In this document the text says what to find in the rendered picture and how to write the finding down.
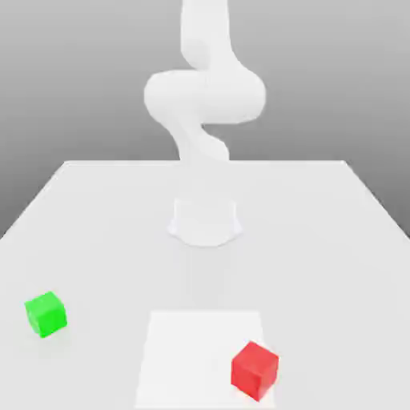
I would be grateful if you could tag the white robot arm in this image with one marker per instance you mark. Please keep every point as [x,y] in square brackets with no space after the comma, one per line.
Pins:
[205,96]

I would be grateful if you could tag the small green cube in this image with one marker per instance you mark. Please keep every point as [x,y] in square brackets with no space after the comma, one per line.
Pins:
[45,314]

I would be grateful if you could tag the small red cube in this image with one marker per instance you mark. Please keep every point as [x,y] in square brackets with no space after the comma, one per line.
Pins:
[253,371]

